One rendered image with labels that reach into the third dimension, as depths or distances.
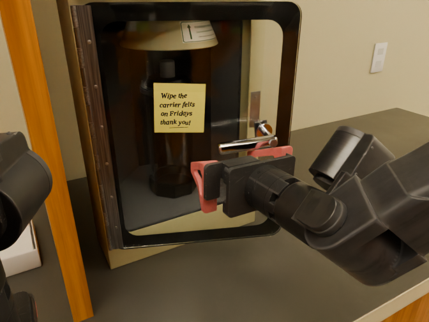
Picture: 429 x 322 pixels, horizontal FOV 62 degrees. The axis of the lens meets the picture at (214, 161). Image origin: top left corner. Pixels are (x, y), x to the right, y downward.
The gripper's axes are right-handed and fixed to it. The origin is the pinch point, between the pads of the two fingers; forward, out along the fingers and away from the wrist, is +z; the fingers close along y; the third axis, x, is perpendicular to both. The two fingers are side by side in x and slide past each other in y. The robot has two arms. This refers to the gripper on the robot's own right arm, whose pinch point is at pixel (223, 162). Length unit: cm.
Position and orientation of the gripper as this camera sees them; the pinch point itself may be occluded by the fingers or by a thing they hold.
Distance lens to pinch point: 52.1
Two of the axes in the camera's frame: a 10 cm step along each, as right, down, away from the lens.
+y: -8.6, 1.7, -4.9
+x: -0.2, 9.3, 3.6
